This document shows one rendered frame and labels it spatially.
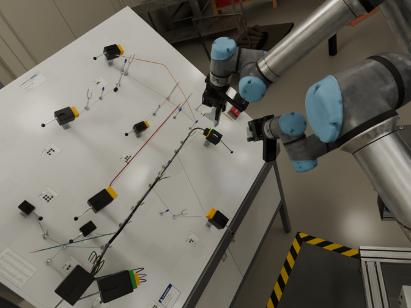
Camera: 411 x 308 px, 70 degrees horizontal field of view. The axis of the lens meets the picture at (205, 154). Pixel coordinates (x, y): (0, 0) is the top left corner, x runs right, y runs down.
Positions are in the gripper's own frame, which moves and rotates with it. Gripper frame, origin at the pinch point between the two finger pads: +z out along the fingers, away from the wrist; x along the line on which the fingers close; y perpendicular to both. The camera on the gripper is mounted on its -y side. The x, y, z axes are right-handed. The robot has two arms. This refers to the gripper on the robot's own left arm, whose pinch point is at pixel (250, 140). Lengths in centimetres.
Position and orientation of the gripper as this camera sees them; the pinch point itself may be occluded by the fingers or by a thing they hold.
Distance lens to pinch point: 124.9
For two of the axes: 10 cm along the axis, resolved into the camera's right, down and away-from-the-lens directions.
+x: -9.4, 2.2, -2.7
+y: -2.2, -9.8, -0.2
